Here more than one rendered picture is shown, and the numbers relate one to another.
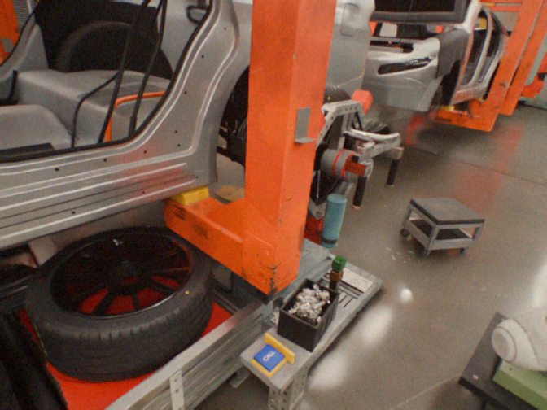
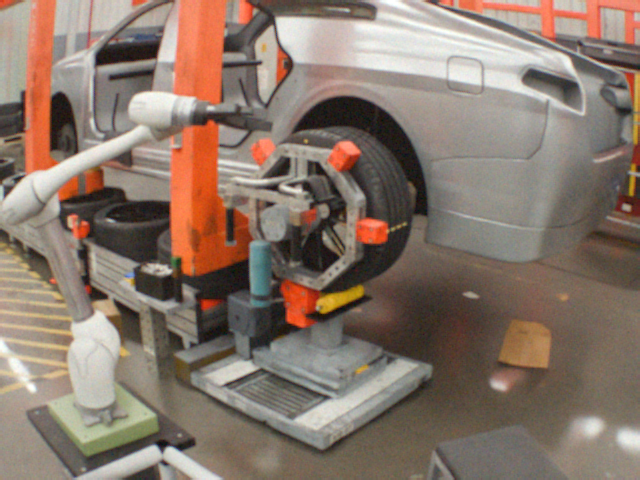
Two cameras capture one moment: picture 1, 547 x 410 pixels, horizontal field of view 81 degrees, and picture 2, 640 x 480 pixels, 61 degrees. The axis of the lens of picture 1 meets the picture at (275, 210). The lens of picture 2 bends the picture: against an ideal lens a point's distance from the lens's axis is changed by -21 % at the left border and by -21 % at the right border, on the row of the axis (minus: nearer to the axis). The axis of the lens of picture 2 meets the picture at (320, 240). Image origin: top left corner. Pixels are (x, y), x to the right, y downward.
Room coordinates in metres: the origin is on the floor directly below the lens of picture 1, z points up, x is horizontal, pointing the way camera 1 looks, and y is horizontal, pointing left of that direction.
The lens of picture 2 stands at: (1.59, -2.81, 1.54)
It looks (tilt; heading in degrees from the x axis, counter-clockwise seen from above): 17 degrees down; 91
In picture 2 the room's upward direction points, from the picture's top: 2 degrees clockwise
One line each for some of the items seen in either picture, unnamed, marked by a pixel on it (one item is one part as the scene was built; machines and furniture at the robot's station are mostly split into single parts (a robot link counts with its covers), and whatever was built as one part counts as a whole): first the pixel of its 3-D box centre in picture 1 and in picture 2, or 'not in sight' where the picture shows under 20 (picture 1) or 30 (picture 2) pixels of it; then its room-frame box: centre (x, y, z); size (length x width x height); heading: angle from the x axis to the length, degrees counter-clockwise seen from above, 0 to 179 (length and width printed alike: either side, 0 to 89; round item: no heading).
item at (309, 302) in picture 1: (308, 311); (157, 279); (0.83, -0.15, 0.52); 0.20 x 0.14 x 0.13; 151
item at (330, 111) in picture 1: (333, 161); (303, 215); (1.49, -0.25, 0.85); 0.54 x 0.07 x 0.54; 142
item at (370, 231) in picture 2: not in sight; (371, 231); (1.74, -0.44, 0.85); 0.09 x 0.08 x 0.07; 142
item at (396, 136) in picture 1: (374, 126); (303, 178); (1.49, -0.41, 1.03); 0.19 x 0.18 x 0.11; 52
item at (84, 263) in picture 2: not in sight; (82, 256); (0.05, 0.70, 0.30); 0.09 x 0.05 x 0.50; 142
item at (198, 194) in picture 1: (188, 192); not in sight; (1.31, 0.40, 0.71); 0.14 x 0.14 x 0.05; 52
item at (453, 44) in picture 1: (446, 52); not in sight; (4.13, -1.75, 1.36); 0.71 x 0.30 x 0.51; 142
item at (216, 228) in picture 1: (212, 207); (246, 217); (1.20, 0.27, 0.69); 0.52 x 0.17 x 0.35; 52
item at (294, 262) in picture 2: (392, 172); (296, 243); (1.48, -0.54, 0.83); 0.04 x 0.04 x 0.16
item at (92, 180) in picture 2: not in sight; (73, 172); (-0.32, 1.46, 0.69); 0.52 x 0.17 x 0.35; 52
